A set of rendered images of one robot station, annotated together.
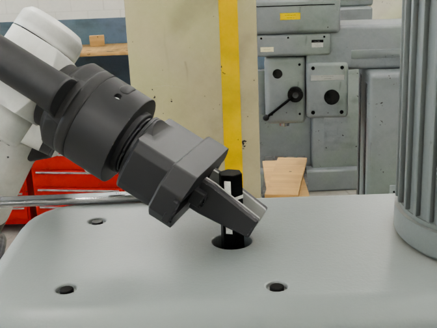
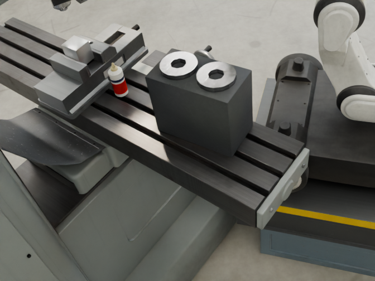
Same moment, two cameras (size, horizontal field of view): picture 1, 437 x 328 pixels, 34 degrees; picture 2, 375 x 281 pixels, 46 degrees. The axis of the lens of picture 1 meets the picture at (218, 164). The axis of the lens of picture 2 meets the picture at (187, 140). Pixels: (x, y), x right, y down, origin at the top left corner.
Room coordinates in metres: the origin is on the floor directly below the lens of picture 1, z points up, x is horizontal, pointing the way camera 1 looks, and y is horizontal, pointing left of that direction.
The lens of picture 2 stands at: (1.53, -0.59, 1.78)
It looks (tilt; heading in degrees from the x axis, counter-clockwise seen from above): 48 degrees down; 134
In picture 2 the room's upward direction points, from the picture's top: 11 degrees counter-clockwise
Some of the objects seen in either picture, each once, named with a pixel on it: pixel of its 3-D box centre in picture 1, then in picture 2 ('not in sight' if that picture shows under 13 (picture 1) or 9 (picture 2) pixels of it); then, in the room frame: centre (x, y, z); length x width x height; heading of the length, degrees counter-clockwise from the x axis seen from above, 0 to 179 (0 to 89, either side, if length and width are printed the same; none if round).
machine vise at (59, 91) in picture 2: not in sight; (91, 62); (0.60, 0.02, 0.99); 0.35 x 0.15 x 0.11; 91
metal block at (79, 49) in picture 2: not in sight; (77, 51); (0.60, -0.01, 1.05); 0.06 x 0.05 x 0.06; 1
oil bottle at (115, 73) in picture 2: not in sight; (117, 78); (0.72, 0.00, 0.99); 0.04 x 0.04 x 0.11
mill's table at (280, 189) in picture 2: not in sight; (106, 97); (0.66, -0.01, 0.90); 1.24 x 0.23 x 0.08; 179
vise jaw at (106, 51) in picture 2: not in sight; (94, 47); (0.60, 0.05, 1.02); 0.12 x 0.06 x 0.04; 1
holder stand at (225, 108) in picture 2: not in sight; (201, 100); (1.02, 0.01, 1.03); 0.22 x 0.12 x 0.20; 5
